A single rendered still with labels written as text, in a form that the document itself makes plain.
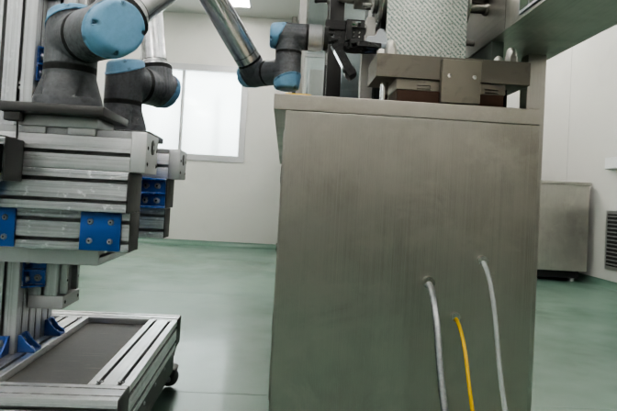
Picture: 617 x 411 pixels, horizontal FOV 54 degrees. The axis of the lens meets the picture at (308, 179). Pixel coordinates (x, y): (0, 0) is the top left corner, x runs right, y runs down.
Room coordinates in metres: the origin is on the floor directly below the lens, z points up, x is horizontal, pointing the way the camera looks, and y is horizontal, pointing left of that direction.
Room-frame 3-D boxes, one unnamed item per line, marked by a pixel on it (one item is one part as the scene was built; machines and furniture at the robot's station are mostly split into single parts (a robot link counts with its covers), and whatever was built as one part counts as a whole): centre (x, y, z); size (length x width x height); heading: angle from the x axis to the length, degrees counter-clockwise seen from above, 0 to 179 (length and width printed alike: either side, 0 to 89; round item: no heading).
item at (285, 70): (1.73, 0.09, 1.01); 0.11 x 0.08 x 0.11; 49
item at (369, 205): (2.73, -0.20, 0.43); 2.52 x 0.64 x 0.86; 2
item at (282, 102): (2.73, -0.18, 0.88); 2.52 x 0.66 x 0.04; 2
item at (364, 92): (1.82, -0.14, 1.05); 0.06 x 0.05 x 0.31; 92
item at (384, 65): (1.61, -0.35, 1.00); 0.40 x 0.16 x 0.06; 92
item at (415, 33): (1.73, -0.32, 1.11); 0.23 x 0.01 x 0.18; 92
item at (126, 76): (1.87, 0.59, 0.98); 0.13 x 0.12 x 0.14; 150
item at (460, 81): (1.52, -0.37, 0.97); 0.10 x 0.03 x 0.11; 92
